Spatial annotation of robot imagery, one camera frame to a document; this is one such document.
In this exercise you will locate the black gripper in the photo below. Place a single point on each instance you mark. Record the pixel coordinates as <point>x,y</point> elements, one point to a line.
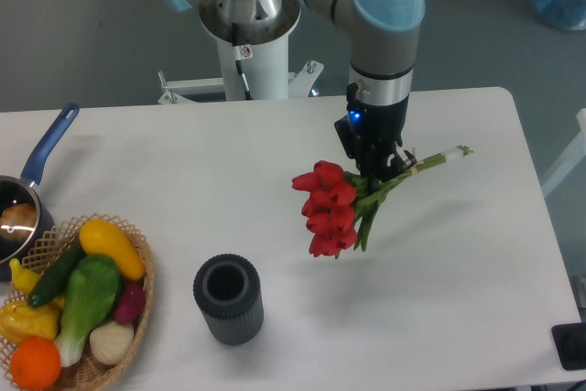
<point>371,135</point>

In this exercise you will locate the red tulip bouquet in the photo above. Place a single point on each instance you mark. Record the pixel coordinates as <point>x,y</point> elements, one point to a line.
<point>341,208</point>

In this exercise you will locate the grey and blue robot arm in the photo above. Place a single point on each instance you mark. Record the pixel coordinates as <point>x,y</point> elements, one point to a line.
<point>384,42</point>

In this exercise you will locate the dark grey ribbed vase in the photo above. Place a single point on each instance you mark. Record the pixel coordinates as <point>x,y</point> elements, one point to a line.
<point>227,290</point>

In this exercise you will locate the black device at table edge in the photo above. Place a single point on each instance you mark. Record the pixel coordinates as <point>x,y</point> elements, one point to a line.
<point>569,340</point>

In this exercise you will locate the purple red radish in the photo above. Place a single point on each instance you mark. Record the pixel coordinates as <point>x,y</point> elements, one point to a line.
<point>130,303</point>

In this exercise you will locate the yellow squash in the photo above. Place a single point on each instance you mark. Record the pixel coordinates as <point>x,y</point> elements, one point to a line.
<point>99,237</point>

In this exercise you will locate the green bok choy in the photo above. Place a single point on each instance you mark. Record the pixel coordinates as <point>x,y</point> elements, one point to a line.
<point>89,296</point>

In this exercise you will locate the white garlic bulb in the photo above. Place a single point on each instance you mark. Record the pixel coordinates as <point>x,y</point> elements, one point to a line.
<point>110,342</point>

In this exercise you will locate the woven wicker basket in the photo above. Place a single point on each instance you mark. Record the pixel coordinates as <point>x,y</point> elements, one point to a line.
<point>88,373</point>

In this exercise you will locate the dark green cucumber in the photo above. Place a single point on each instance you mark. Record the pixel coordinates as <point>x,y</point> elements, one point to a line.
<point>55,278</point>

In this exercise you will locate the brown bread roll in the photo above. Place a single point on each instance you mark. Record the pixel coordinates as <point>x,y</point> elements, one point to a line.
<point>18,222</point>

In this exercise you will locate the yellow banana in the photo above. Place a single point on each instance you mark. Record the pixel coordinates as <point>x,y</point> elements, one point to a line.
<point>23,278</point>

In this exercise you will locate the yellow bell pepper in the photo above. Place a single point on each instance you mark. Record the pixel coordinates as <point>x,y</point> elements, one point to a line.
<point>19,322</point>

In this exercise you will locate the orange fruit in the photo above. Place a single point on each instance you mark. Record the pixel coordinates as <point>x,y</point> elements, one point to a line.
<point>35,364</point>

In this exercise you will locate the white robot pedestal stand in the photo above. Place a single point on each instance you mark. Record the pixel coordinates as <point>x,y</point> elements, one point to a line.
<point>252,41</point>

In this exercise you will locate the white furniture frame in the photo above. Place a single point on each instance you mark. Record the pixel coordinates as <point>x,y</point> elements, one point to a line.
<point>567,160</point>

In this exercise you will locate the blue handled saucepan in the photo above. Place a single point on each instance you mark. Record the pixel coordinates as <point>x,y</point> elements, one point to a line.
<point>23,189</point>

